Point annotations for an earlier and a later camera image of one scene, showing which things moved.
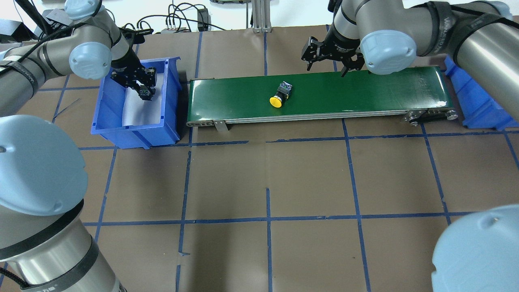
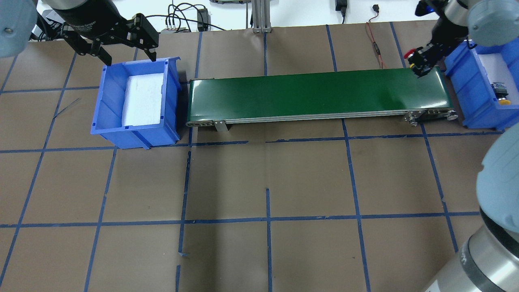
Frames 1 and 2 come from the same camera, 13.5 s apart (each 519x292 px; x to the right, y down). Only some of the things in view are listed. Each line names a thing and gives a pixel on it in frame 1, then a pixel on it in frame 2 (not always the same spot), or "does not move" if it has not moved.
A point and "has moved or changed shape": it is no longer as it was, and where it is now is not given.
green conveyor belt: (423, 95) does not move
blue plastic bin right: (478, 110) does not move
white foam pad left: (136, 111) does not move
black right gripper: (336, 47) -> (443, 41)
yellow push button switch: (284, 91) has moved or changed shape
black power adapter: (204, 20) does not move
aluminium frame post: (260, 10) does not move
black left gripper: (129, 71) -> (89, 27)
